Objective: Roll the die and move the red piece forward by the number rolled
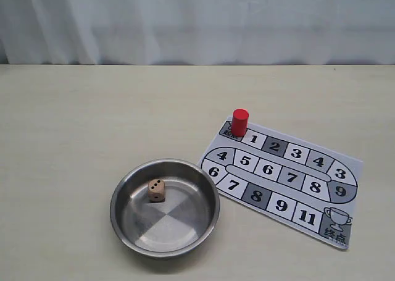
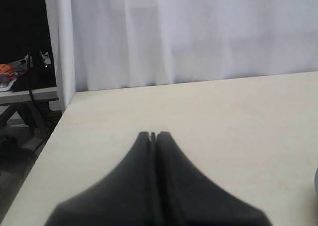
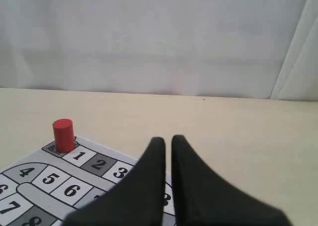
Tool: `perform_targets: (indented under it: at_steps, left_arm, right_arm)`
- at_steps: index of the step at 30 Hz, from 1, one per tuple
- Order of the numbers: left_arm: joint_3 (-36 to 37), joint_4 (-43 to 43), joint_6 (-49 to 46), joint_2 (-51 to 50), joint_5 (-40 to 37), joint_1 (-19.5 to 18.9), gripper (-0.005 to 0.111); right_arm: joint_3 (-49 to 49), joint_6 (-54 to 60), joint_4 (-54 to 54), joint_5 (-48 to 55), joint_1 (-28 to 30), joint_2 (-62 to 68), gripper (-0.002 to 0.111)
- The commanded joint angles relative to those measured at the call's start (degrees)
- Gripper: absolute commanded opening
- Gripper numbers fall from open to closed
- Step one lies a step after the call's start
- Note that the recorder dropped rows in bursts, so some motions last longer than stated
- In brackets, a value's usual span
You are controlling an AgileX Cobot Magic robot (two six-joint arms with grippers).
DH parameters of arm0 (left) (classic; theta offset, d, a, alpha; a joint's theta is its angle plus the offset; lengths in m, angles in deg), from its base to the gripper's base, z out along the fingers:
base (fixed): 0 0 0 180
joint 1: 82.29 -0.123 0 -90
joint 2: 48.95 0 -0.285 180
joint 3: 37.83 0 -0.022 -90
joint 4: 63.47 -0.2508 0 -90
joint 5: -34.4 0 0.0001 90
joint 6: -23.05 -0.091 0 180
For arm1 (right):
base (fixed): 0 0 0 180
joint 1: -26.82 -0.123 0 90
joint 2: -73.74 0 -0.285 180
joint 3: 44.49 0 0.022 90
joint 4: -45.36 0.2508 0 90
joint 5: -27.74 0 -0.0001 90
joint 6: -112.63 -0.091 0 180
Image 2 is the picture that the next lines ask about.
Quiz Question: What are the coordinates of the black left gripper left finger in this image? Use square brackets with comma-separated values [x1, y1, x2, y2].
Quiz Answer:
[45, 132, 154, 226]

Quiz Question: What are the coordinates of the black hanging cable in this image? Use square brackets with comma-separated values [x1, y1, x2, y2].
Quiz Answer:
[27, 51, 54, 127]

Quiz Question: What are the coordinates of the stainless steel bowl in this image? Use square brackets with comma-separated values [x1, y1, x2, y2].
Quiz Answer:
[314, 169, 318, 194]

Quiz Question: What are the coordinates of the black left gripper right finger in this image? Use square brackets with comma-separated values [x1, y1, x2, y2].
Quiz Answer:
[156, 132, 271, 226]

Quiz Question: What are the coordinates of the grey side table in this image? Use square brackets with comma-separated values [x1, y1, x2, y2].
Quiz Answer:
[0, 86, 60, 150]

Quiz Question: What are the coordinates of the orange basketball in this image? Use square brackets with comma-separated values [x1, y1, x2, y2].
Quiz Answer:
[0, 64, 14, 75]

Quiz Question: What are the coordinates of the white curtain backdrop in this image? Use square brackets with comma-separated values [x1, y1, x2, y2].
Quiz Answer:
[45, 0, 318, 109]

